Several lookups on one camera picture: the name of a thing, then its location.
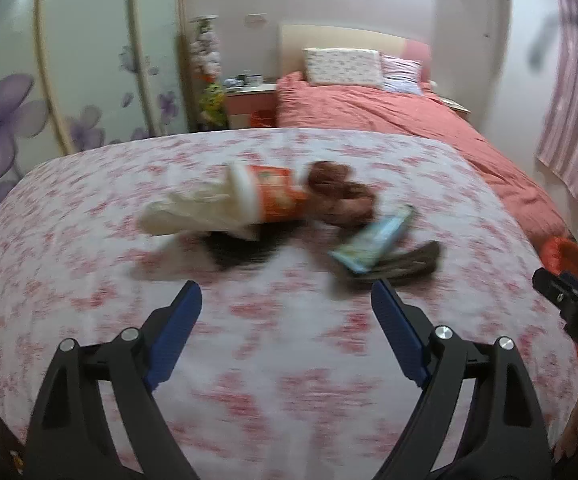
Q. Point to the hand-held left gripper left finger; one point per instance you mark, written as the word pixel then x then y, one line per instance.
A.
pixel 174 340

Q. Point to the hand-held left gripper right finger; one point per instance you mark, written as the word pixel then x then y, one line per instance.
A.
pixel 399 340

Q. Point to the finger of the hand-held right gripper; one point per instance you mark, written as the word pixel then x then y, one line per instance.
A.
pixel 551 287

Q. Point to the orange plastic basket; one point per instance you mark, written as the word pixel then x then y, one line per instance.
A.
pixel 569 255

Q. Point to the dark olive cloth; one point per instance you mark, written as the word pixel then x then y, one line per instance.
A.
pixel 414 260

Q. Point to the teal snack wrapper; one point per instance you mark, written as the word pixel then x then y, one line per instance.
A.
pixel 369 242

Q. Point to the cream plastic bag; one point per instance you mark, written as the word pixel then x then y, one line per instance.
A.
pixel 189 210

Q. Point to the brown fluffy cloth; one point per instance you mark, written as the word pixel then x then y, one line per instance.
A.
pixel 339 195

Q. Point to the orange paper cup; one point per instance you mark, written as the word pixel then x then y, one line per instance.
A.
pixel 274 190

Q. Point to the pink floral tablecloth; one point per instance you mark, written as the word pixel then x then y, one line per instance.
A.
pixel 269 320

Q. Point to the pink striped curtain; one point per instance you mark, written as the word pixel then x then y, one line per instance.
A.
pixel 576 95

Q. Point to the beige nightstand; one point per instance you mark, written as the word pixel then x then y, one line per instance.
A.
pixel 456 106

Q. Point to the salmon pink duvet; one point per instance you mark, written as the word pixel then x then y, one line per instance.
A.
pixel 409 125

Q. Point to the yellow green plush toy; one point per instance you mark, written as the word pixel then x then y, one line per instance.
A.
pixel 213 102

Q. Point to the pink white nightstand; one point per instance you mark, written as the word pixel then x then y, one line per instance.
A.
pixel 249 102

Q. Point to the pink striped pillow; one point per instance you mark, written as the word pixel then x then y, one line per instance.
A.
pixel 403 75

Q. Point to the black mug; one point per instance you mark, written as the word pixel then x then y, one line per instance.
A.
pixel 243 79

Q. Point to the white mug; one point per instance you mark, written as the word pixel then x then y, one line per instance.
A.
pixel 255 79

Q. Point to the white floral pillow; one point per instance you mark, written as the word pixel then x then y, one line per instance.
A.
pixel 341 67

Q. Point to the column of plush toys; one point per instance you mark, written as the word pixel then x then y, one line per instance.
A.
pixel 206 50

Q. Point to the white floral sliding wardrobe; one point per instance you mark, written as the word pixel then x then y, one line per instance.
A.
pixel 89 60

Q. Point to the beige pink headboard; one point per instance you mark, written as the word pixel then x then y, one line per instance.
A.
pixel 339 37

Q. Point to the white wall socket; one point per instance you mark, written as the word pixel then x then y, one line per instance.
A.
pixel 255 18

